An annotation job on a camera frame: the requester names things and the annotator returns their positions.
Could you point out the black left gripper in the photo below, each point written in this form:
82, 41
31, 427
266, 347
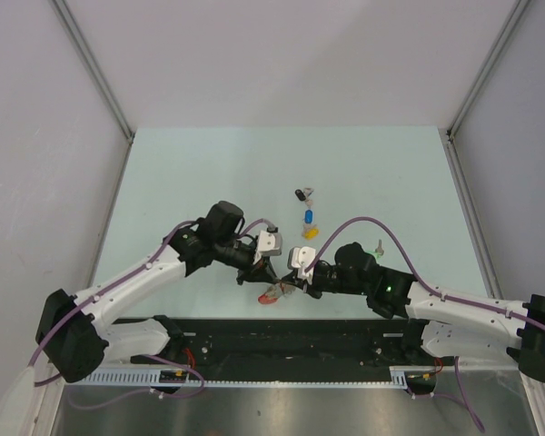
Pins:
257, 270

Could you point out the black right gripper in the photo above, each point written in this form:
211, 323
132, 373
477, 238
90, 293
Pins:
312, 291

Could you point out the red handled metal keyring holder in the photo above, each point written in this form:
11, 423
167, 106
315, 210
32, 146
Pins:
275, 292

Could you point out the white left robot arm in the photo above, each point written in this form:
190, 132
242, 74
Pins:
78, 332

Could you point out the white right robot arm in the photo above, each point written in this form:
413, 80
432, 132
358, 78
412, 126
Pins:
441, 322

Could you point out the yellow key tag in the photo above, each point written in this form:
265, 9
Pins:
310, 233

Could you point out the green key tag with key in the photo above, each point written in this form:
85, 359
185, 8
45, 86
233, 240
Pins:
378, 252

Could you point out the black key fob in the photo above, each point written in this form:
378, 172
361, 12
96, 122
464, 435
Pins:
302, 197

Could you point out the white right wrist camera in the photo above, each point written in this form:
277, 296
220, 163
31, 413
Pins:
300, 260

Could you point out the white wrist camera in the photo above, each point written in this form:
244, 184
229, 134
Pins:
300, 260
269, 243

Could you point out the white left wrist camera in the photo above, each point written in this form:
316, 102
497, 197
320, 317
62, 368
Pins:
269, 243

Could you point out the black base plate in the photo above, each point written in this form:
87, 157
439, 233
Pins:
334, 350

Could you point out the white slotted cable duct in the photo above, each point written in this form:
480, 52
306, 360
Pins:
171, 378

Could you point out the aluminium frame post left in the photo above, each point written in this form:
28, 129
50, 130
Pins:
86, 55

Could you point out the aluminium frame post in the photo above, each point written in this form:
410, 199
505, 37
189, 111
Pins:
86, 55
490, 61

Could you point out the aluminium frame post right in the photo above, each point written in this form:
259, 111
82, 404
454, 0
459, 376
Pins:
490, 61

